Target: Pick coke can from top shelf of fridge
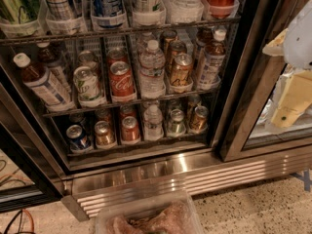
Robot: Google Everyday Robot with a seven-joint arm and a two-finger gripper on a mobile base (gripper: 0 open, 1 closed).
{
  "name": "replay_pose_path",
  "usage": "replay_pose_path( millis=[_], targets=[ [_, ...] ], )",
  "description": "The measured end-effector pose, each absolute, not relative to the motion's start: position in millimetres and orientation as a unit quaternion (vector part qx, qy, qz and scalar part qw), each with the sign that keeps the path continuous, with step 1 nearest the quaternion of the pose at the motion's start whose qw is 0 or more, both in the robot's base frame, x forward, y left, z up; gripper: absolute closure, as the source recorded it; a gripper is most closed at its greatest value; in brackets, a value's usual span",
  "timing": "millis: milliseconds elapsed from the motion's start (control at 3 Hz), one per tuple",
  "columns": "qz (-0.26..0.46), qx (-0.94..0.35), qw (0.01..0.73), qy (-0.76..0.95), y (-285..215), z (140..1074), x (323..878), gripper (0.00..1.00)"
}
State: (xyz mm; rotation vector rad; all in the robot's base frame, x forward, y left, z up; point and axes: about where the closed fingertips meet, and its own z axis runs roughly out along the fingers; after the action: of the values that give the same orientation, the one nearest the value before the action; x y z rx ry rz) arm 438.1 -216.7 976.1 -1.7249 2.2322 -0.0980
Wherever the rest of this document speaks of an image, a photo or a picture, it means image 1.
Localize blue pepsi can bottom shelf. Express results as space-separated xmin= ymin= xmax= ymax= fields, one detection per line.
xmin=66 ymin=125 xmax=91 ymax=153

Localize orange black cables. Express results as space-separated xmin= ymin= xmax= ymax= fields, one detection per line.
xmin=2 ymin=208 xmax=36 ymax=234

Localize brown tea bottle right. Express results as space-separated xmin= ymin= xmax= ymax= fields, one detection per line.
xmin=196 ymin=28 xmax=226 ymax=90

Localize gold can bottom shelf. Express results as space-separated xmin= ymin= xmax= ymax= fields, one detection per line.
xmin=189 ymin=105 xmax=209 ymax=131

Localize small water bottle bottom shelf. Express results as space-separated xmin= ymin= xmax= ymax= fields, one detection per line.
xmin=143 ymin=104 xmax=163 ymax=140

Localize brown tea bottle left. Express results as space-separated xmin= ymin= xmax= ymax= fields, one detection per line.
xmin=13 ymin=53 xmax=71 ymax=106

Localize clear plastic bin with items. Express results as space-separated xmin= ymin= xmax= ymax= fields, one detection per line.
xmin=96 ymin=190 xmax=204 ymax=234

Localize gold brown can middle shelf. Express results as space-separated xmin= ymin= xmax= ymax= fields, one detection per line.
xmin=170 ymin=53 xmax=193 ymax=87

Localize plaid can top shelf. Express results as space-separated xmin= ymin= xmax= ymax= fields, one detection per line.
xmin=46 ymin=0 xmax=82 ymax=20

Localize stainless steel fridge grille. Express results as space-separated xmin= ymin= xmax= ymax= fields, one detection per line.
xmin=61 ymin=144 xmax=312 ymax=221

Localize red can bottom shelf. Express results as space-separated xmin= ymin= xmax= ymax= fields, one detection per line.
xmin=122 ymin=116 xmax=140 ymax=141

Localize red coke can middle shelf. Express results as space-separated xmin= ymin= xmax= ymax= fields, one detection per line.
xmin=109 ymin=61 xmax=135 ymax=97

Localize brown tea bottle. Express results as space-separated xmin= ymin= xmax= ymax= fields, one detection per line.
xmin=196 ymin=28 xmax=226 ymax=90
xmin=13 ymin=53 xmax=71 ymax=106

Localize green silver can bottom shelf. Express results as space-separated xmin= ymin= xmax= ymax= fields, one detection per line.
xmin=168 ymin=109 xmax=185 ymax=136

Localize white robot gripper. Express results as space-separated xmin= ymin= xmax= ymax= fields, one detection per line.
xmin=262 ymin=0 xmax=312 ymax=128

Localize green white soda can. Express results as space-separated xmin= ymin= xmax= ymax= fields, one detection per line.
xmin=73 ymin=66 xmax=101 ymax=101

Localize blue white can top shelf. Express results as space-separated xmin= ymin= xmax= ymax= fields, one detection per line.
xmin=93 ymin=0 xmax=123 ymax=18

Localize orange can bottom shelf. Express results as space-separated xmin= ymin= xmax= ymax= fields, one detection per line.
xmin=95 ymin=121 xmax=115 ymax=146

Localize fridge glass door right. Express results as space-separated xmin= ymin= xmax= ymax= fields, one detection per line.
xmin=219 ymin=0 xmax=312 ymax=162

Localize clear water bottle middle shelf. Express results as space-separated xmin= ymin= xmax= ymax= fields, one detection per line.
xmin=139 ymin=40 xmax=165 ymax=98

